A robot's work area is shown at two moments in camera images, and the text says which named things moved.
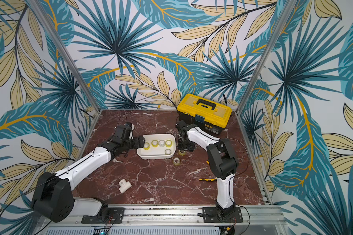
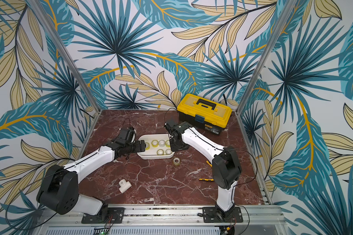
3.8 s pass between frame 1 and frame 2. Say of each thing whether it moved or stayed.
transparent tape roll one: stayed
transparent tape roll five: stayed
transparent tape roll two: stayed
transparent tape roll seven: moved
